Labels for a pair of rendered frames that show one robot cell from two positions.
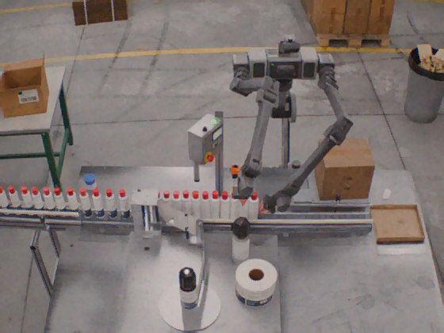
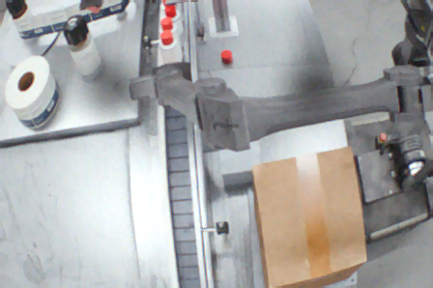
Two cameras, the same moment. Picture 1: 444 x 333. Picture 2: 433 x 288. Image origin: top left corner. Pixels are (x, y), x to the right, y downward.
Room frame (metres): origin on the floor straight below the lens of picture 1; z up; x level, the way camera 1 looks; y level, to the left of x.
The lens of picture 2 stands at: (2.44, -1.04, 2.27)
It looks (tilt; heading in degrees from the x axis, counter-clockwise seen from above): 66 degrees down; 94
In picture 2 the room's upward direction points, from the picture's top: 11 degrees counter-clockwise
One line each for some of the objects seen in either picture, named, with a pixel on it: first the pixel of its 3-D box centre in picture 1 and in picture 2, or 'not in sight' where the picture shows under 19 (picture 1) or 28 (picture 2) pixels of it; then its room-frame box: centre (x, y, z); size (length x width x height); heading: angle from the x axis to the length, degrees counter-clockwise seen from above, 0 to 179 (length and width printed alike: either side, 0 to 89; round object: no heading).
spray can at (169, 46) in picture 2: (253, 206); (170, 53); (2.30, -0.17, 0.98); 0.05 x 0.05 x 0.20
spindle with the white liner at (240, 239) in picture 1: (241, 239); (81, 46); (2.03, -0.10, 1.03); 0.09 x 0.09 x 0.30
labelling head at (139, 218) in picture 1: (147, 213); not in sight; (2.22, 0.40, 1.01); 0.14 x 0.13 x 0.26; 89
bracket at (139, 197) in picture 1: (144, 197); not in sight; (2.22, 0.40, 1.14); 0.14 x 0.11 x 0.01; 89
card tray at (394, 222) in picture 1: (397, 222); not in sight; (2.29, -1.02, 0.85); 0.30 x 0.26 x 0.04; 89
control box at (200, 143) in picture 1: (206, 139); not in sight; (2.39, 0.08, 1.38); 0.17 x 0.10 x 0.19; 144
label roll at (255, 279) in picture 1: (255, 283); (31, 91); (1.81, -0.17, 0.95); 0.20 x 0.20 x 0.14
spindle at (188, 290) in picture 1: (188, 288); (21, 15); (1.71, 0.16, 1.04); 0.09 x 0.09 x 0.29
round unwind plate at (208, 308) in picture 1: (189, 306); (30, 35); (1.71, 0.16, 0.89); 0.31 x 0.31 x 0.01
